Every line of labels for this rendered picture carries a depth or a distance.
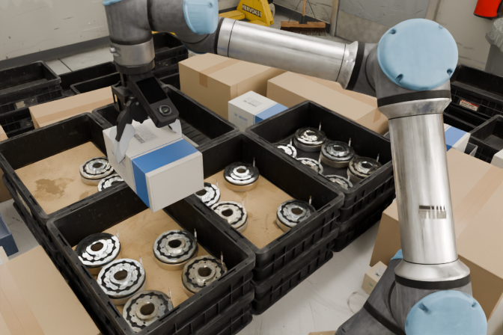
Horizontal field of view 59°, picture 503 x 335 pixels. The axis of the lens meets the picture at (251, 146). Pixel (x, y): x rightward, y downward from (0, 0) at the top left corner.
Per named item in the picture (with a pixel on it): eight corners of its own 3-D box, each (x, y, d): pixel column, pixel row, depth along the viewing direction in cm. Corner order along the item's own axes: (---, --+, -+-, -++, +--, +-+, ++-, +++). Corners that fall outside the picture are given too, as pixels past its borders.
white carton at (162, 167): (203, 188, 94) (202, 153, 88) (153, 212, 87) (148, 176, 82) (156, 145, 106) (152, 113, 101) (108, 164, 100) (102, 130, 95)
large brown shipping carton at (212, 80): (245, 76, 217) (245, 37, 205) (293, 96, 200) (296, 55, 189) (181, 105, 192) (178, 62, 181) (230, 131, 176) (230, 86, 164)
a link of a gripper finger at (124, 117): (127, 141, 90) (145, 102, 88) (132, 145, 88) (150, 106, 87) (107, 136, 86) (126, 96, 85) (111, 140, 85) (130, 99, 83)
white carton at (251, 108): (290, 131, 160) (293, 109, 155) (269, 144, 153) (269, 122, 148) (250, 111, 171) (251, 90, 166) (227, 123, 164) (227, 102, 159)
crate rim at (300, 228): (346, 203, 112) (347, 195, 111) (259, 264, 95) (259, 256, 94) (242, 135, 136) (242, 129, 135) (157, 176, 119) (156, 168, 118)
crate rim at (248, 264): (259, 264, 95) (259, 256, 94) (134, 352, 78) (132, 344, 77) (157, 176, 119) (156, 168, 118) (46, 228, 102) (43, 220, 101)
